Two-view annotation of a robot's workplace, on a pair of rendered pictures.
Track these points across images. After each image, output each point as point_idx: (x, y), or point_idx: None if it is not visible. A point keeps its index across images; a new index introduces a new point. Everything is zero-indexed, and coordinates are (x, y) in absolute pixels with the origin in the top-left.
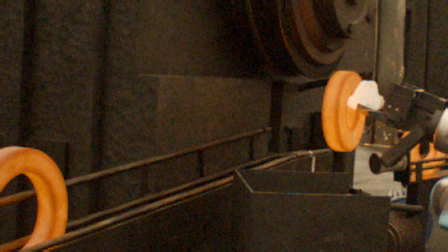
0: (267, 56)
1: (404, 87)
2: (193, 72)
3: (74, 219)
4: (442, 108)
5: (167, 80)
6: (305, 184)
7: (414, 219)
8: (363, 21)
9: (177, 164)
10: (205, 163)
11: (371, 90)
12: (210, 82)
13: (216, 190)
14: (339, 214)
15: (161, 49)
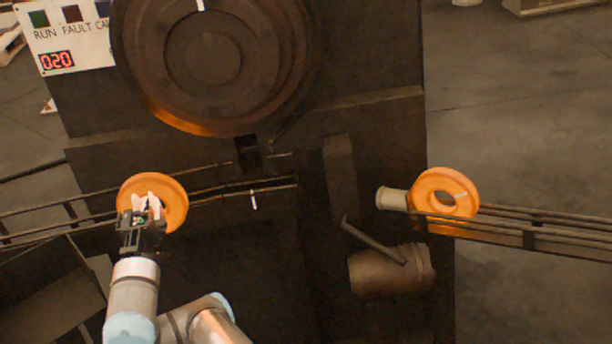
0: None
1: (117, 222)
2: (138, 125)
3: (5, 234)
4: (123, 257)
5: (72, 149)
6: (83, 261)
7: (417, 265)
8: (250, 95)
9: (109, 196)
10: None
11: (133, 205)
12: (129, 141)
13: (96, 229)
14: None
15: (89, 117)
